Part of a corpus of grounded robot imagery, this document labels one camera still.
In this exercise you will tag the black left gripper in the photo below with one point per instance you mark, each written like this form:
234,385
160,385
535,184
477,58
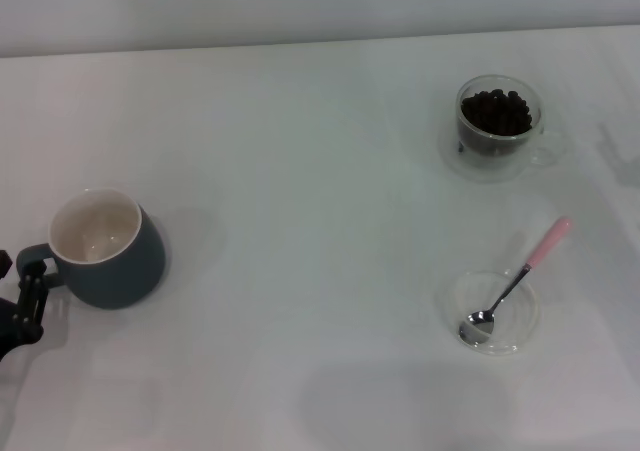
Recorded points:
9,331

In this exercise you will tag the dark teal ceramic mug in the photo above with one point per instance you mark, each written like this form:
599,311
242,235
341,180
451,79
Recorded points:
120,271

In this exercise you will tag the dark coffee beans pile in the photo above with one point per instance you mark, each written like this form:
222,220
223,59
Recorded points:
495,113

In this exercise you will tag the clear glass cup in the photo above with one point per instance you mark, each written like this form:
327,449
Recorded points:
536,116

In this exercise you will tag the clear glass saucer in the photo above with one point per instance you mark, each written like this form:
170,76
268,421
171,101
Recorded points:
520,321
480,172

